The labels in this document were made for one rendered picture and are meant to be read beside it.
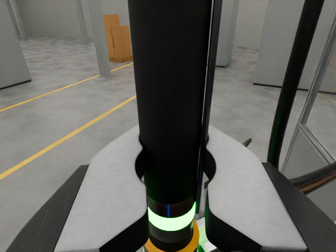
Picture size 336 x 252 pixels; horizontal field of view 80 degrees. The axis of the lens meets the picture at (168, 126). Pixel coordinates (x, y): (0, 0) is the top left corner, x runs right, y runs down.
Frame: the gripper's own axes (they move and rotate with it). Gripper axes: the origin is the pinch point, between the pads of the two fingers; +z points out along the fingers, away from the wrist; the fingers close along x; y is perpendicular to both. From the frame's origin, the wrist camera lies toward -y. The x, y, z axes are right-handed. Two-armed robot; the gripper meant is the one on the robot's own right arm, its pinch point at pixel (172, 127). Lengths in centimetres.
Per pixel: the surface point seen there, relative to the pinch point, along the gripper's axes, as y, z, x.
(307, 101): 45, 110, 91
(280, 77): 133, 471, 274
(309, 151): 70, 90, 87
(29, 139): 159, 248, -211
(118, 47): 104, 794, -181
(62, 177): 160, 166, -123
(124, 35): 65, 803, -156
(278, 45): 61, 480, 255
